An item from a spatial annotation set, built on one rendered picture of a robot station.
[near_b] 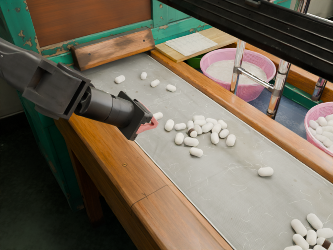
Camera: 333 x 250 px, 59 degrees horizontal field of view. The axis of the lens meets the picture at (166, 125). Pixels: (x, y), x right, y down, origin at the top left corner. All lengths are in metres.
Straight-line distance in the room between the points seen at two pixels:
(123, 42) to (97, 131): 0.39
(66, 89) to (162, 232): 0.32
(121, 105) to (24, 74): 0.18
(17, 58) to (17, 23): 0.48
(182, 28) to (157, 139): 0.60
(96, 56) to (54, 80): 0.56
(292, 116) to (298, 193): 0.39
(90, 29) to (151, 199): 0.65
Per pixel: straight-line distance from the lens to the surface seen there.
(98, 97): 0.54
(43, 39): 1.04
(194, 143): 0.78
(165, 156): 0.76
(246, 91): 1.03
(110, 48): 1.07
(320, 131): 0.93
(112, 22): 1.11
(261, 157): 0.80
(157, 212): 0.63
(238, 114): 0.90
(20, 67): 0.51
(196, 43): 1.23
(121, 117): 0.58
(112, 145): 0.77
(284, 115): 1.07
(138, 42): 1.11
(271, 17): 0.60
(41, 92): 0.51
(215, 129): 0.82
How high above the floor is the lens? 1.29
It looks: 40 degrees down
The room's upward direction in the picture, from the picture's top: straight up
